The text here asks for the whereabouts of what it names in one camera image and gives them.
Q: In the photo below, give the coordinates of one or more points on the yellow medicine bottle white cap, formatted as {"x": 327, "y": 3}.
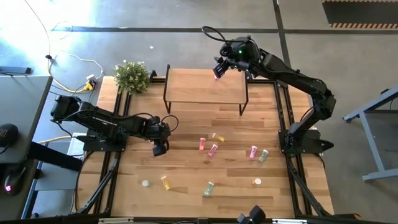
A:
{"x": 165, "y": 183}
{"x": 218, "y": 137}

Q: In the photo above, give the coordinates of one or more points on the blue grey metal table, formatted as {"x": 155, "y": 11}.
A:
{"x": 377, "y": 175}

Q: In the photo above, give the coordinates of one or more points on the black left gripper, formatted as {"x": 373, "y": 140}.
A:
{"x": 158, "y": 130}

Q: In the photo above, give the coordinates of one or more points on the wooden shelf black metal legs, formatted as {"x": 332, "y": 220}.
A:
{"x": 199, "y": 90}

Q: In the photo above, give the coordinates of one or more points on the black flat device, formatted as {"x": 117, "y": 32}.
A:
{"x": 15, "y": 71}

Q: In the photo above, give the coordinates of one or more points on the grey desk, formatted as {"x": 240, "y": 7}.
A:
{"x": 21, "y": 102}

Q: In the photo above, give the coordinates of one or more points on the black computer mouse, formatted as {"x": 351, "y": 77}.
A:
{"x": 14, "y": 182}
{"x": 7, "y": 135}

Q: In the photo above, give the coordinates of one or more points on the dark brown desk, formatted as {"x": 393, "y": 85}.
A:
{"x": 12, "y": 208}

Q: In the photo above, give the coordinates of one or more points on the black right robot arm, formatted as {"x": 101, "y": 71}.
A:
{"x": 292, "y": 74}

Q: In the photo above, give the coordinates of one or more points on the yellow white power plug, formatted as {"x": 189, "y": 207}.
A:
{"x": 90, "y": 85}

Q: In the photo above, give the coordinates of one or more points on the black mat striped edge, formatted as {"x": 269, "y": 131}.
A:
{"x": 357, "y": 12}

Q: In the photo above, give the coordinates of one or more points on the white box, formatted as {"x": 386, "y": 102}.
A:
{"x": 74, "y": 146}

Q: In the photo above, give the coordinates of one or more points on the silver metal bracket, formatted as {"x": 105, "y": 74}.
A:
{"x": 289, "y": 221}
{"x": 116, "y": 220}

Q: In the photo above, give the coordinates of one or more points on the green potted plant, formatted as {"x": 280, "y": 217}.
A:
{"x": 132, "y": 77}

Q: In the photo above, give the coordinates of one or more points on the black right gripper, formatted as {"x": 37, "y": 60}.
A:
{"x": 222, "y": 67}

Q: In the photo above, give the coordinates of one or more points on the magenta medicine bottle white cap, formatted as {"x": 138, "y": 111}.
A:
{"x": 253, "y": 152}
{"x": 213, "y": 150}
{"x": 216, "y": 77}

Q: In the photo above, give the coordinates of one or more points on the black desk support beam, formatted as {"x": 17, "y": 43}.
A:
{"x": 53, "y": 155}

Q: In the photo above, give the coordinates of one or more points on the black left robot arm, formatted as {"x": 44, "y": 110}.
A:
{"x": 102, "y": 119}

